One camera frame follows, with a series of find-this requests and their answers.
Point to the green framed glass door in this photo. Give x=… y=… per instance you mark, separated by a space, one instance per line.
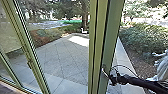
x=111 y=33

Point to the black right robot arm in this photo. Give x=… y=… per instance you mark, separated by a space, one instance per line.
x=150 y=85

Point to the green hedge bush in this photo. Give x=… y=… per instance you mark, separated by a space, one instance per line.
x=146 y=36

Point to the pale outdoor bench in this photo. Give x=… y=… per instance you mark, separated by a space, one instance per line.
x=84 y=31

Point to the leafy tree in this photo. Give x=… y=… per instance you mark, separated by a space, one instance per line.
x=85 y=16

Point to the reddish low shrub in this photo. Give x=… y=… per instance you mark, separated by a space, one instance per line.
x=45 y=36

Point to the green framed glass window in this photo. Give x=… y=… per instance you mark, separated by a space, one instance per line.
x=6 y=70
x=26 y=56

